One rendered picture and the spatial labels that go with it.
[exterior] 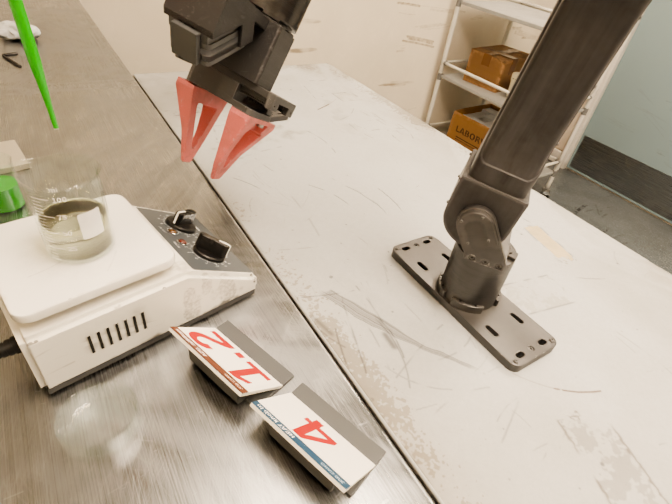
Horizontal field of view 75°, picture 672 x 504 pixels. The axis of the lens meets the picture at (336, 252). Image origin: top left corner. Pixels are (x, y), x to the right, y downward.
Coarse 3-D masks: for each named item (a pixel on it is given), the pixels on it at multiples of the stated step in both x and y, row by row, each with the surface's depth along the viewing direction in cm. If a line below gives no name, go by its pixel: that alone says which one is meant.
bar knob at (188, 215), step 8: (168, 216) 46; (176, 216) 44; (184, 216) 44; (192, 216) 46; (168, 224) 44; (176, 224) 44; (184, 224) 45; (192, 224) 47; (184, 232) 45; (192, 232) 45
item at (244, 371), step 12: (192, 336) 37; (204, 336) 38; (216, 336) 40; (204, 348) 36; (216, 348) 37; (228, 348) 38; (216, 360) 35; (228, 360) 36; (240, 360) 38; (228, 372) 34; (240, 372) 35; (252, 372) 37; (252, 384) 34; (264, 384) 36
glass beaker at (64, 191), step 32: (32, 160) 32; (64, 160) 33; (96, 160) 33; (32, 192) 30; (64, 192) 30; (96, 192) 32; (64, 224) 32; (96, 224) 33; (64, 256) 33; (96, 256) 34
